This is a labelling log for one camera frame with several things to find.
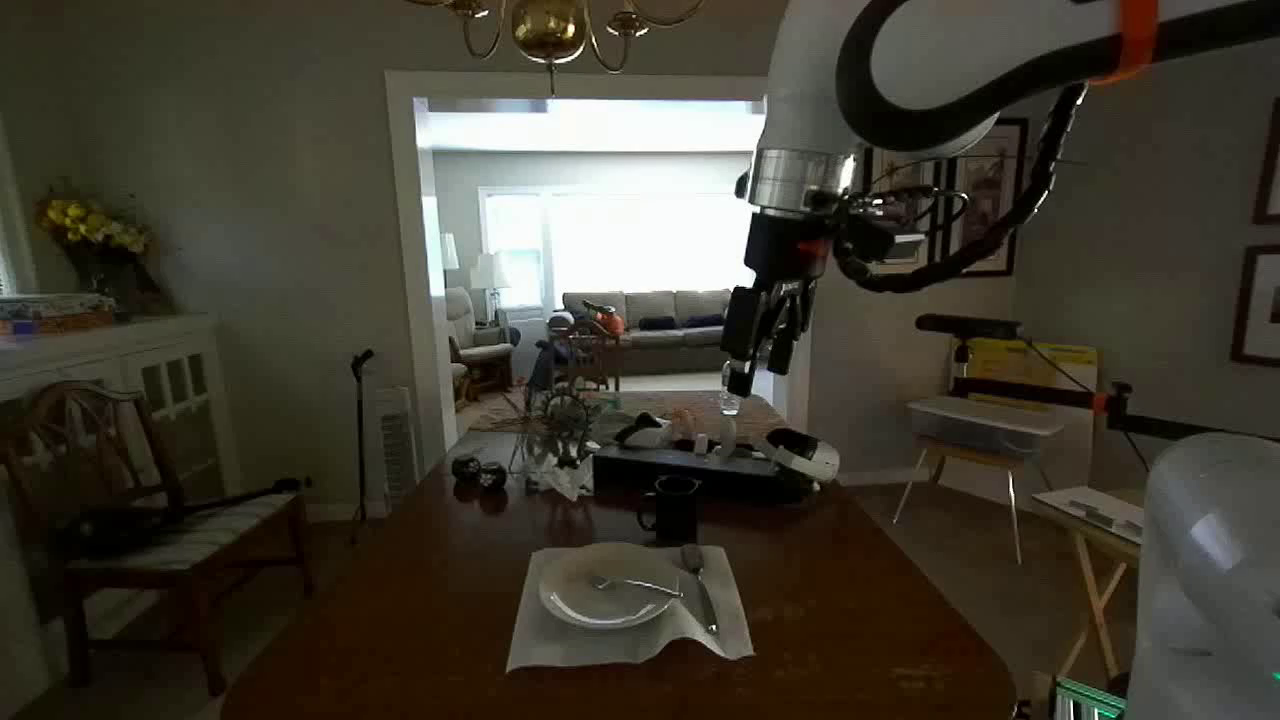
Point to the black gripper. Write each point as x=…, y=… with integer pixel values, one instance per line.
x=769, y=300

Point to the black mug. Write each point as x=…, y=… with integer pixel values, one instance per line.
x=675, y=512

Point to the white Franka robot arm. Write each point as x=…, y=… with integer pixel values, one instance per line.
x=826, y=81

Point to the white plate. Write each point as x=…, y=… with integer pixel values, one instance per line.
x=602, y=603

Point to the clear water bottle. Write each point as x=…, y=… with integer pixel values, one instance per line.
x=731, y=421

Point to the grey sofa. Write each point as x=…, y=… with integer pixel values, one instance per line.
x=666, y=313

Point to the white and black device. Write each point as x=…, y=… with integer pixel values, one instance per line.
x=819, y=462

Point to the long black case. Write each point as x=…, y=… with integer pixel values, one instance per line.
x=722, y=478

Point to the small white black gadget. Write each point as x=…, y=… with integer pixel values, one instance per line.
x=644, y=431

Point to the bright window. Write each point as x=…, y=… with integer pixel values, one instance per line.
x=626, y=240

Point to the dark table centerpiece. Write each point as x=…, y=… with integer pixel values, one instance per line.
x=567, y=426

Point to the white folded paper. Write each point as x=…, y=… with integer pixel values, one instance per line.
x=567, y=478

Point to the dark framed picture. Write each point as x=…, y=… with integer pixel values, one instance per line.
x=995, y=186
x=1263, y=307
x=896, y=183
x=1268, y=165

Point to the silver knife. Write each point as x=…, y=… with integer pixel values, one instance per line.
x=701, y=593

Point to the pale armchair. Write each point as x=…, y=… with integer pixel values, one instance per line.
x=483, y=355

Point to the yellow box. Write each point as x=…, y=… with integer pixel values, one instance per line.
x=1041, y=362

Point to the white table lamp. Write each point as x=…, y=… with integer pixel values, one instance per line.
x=485, y=275

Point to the small black shaker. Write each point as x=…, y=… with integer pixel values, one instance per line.
x=490, y=478
x=466, y=470

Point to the white cloth napkin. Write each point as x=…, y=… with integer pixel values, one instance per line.
x=563, y=649

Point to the wooden folding table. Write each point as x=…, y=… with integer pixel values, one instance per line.
x=1095, y=512

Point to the brass chandelier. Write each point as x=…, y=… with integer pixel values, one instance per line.
x=551, y=27

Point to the thin black cane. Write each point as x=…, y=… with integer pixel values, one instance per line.
x=363, y=442

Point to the teal box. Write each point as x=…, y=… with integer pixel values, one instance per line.
x=1087, y=703

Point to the pale striped seat cushion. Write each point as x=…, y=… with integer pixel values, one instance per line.
x=201, y=531

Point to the white glass-door cabinet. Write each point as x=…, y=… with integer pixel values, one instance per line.
x=163, y=362

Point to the dark wooden chair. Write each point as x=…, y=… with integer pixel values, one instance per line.
x=211, y=643

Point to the dark bag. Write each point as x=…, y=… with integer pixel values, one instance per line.
x=107, y=532

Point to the yellow flower bouquet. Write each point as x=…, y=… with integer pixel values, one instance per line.
x=95, y=227

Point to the flat stack of books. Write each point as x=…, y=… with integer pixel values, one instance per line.
x=44, y=318

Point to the black camera bar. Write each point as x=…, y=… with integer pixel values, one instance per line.
x=965, y=327

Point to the white wall vent grille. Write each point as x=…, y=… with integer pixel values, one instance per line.
x=398, y=455

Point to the white door frame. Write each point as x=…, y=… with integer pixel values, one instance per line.
x=401, y=200

